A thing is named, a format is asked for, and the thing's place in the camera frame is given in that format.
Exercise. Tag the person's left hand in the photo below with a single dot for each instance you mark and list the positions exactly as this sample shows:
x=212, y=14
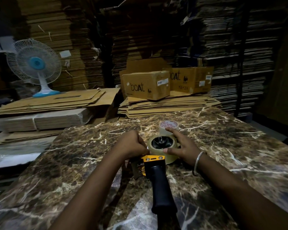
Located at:
x=129, y=144

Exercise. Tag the person's right hand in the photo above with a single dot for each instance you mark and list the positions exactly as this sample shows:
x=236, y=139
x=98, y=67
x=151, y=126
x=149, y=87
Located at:
x=185, y=148

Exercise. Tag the person's left fingers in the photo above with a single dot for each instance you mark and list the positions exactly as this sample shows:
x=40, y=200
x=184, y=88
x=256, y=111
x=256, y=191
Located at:
x=141, y=145

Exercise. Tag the person's right thumb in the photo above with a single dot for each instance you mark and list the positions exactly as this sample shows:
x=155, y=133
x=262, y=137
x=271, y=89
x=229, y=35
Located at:
x=170, y=150

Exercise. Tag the clear packing tape roll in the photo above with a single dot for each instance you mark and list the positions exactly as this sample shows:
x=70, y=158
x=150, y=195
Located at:
x=156, y=153

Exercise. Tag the yellow black tape dispenser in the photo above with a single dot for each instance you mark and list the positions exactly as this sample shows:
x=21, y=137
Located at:
x=158, y=179

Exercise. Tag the person's left forearm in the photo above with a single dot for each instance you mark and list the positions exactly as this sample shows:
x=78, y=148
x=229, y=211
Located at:
x=91, y=194

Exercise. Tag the person's right forearm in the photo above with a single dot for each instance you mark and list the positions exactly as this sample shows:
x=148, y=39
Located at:
x=244, y=196

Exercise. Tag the tape roll with red print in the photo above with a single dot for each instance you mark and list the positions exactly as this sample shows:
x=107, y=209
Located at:
x=168, y=126

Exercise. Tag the silver bangle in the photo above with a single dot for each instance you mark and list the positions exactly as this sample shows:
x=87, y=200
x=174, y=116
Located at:
x=196, y=163

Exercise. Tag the pile of flat cardboard sheets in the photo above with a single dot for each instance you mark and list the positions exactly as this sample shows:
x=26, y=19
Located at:
x=168, y=105

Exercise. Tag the small closed cardboard box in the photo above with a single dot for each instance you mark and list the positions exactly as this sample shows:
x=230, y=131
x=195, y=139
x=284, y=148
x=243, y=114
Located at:
x=146, y=85

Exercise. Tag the large cardboard box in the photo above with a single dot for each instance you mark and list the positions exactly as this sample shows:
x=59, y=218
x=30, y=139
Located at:
x=192, y=79

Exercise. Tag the wide flattened cardboard pile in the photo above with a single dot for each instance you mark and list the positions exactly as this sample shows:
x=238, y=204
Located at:
x=55, y=100

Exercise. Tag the wrapped bundle of cardboard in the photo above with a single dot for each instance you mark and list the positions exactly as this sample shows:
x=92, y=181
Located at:
x=40, y=120

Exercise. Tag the tall stacks of flattened cartons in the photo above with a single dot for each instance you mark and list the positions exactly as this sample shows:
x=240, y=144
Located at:
x=158, y=33

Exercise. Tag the clear plastic sheet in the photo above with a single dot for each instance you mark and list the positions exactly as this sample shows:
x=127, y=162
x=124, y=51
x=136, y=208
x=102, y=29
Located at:
x=16, y=150

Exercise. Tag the white blue table fan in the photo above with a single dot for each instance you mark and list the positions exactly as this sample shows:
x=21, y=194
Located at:
x=36, y=63

